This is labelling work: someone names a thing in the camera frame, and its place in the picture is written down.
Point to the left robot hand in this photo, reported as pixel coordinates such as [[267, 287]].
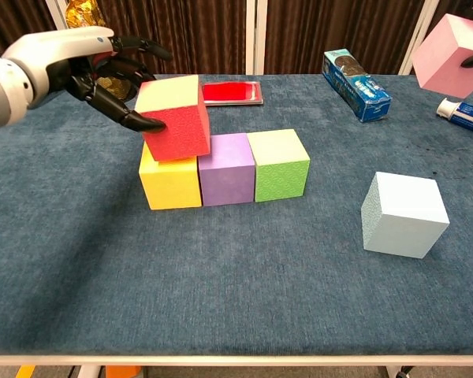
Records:
[[63, 49]]

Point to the pink foam cube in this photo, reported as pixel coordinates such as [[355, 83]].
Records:
[[441, 59]]

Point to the red foam cube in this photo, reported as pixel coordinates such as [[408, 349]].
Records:
[[177, 130]]

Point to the yellow foam cube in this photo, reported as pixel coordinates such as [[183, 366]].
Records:
[[169, 185]]

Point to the green foam cube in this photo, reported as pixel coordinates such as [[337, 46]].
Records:
[[280, 177]]

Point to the gold foil snack bag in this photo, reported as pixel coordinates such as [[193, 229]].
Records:
[[83, 12]]

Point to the brown pleated curtain panel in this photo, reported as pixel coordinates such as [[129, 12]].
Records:
[[8, 19], [469, 8], [205, 35], [331, 27]]

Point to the white blue toothpaste tube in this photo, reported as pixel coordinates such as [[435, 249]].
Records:
[[469, 114]]

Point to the black mesh pen holder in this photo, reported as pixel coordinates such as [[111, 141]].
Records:
[[116, 87]]

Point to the blue cookie box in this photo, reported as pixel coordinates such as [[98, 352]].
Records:
[[354, 86]]

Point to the red box with clear lid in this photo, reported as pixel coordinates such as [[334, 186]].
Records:
[[232, 92]]

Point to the light blue foam cube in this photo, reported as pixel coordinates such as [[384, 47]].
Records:
[[406, 232]]

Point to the purple foam cube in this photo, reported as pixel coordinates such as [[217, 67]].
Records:
[[226, 177]]

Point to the orange plastic object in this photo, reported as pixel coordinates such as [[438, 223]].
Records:
[[122, 372]]

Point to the white partition frame post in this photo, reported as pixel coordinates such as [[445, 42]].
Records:
[[256, 35], [55, 12], [408, 63]]

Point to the white table frame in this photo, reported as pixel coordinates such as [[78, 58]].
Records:
[[236, 361]]

